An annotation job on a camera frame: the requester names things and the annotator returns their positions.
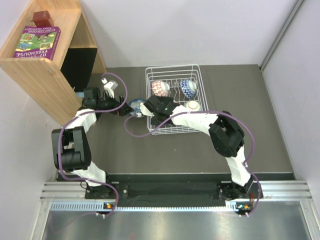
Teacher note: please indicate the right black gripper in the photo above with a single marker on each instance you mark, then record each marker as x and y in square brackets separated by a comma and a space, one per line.
[166, 101]

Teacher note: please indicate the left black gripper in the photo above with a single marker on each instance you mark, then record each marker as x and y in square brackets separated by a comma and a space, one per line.
[124, 110]

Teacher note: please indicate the red patterned white bowl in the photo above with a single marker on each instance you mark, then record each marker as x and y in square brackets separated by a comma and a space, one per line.
[160, 88]

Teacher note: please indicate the dark blue bottom bowl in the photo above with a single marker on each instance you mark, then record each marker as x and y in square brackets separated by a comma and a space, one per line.
[135, 105]

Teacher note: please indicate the pale green bowl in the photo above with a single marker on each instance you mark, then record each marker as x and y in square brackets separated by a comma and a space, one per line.
[193, 106]

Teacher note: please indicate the orange red patterned bowl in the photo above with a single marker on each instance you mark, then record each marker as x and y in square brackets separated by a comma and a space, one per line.
[188, 88]

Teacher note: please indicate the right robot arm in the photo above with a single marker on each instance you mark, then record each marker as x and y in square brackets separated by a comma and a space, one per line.
[225, 133]

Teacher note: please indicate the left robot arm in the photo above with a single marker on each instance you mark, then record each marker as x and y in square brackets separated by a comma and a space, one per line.
[70, 146]

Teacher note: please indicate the wooden shelf unit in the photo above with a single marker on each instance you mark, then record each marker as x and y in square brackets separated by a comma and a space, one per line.
[42, 78]

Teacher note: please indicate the purple treehouse book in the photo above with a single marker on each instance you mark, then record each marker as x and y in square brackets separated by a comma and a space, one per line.
[38, 42]

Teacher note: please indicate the dark red box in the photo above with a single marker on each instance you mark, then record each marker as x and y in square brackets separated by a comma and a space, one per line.
[42, 19]

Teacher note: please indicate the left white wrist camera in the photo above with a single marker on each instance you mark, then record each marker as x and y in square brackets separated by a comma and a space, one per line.
[109, 88]

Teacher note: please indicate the white wire dish rack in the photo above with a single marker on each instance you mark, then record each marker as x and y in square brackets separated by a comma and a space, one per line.
[173, 75]

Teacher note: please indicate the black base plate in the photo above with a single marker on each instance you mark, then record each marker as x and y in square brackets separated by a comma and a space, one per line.
[173, 190]

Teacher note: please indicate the aluminium rail frame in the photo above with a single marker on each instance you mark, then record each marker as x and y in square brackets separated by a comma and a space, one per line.
[70, 196]

